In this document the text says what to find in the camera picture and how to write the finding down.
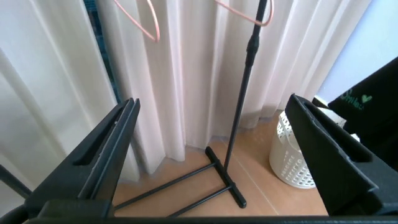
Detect black shorts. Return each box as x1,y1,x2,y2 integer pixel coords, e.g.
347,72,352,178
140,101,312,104
312,55,398,172

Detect window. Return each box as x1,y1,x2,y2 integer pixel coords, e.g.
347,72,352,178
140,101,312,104
83,0,123,104

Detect white laundry basket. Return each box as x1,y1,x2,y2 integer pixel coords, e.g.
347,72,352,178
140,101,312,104
269,105,361,190

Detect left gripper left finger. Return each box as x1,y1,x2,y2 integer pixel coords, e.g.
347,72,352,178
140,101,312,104
24,98,141,219

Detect pink clothes hanger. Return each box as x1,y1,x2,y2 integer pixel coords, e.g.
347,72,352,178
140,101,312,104
213,0,275,27
113,0,161,43

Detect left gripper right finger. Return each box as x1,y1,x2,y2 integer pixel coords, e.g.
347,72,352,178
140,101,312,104
284,94,398,217

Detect black clothes rack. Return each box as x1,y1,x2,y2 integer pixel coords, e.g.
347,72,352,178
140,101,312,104
0,0,269,218

